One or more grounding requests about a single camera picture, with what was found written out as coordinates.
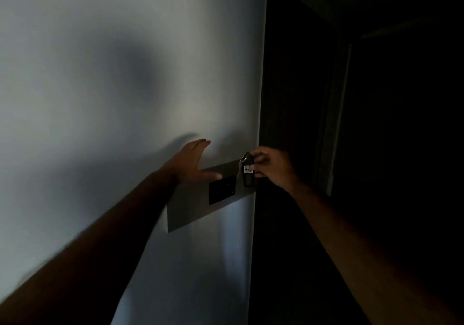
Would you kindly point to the person's right hand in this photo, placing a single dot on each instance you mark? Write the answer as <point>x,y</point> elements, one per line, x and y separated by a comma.
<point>275,167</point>

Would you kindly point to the person's left hand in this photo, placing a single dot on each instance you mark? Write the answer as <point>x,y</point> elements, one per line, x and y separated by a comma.
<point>188,163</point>

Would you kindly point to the person's right fingers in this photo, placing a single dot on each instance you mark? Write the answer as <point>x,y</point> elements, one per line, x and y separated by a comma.
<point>259,161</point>

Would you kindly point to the person's left thumb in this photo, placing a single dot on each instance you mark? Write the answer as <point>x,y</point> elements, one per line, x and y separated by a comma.
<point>210,175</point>

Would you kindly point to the black key fob with tag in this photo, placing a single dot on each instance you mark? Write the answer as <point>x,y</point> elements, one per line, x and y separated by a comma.
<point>248,172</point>

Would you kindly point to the person's left forearm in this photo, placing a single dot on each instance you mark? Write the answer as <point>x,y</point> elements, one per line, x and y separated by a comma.
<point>87,259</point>

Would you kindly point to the person's right forearm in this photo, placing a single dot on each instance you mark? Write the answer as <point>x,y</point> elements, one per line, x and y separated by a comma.
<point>366,259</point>

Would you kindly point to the dark door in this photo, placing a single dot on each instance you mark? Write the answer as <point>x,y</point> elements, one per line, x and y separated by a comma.
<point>295,147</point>

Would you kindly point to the grey wall switch panel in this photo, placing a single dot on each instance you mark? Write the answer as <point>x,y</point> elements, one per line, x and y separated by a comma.
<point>203,201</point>

